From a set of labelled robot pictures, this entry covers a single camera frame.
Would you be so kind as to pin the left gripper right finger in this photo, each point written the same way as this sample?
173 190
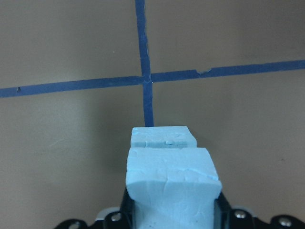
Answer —
222 209

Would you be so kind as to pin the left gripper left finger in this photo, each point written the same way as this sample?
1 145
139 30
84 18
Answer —
127 207

